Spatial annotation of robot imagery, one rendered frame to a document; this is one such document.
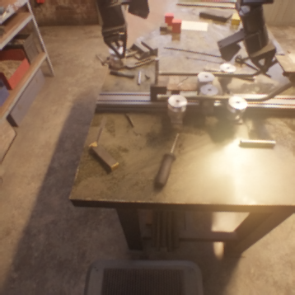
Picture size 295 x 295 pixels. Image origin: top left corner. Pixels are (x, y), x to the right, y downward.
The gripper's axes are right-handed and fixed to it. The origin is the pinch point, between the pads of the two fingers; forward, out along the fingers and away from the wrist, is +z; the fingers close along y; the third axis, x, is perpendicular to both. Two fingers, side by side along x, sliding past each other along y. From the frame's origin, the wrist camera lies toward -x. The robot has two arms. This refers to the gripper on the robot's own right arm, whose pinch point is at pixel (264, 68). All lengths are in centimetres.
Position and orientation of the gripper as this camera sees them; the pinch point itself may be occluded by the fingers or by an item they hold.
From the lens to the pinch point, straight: 78.8
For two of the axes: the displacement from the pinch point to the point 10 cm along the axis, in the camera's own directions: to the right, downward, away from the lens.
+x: 8.6, -2.9, -4.3
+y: -0.5, 7.8, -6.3
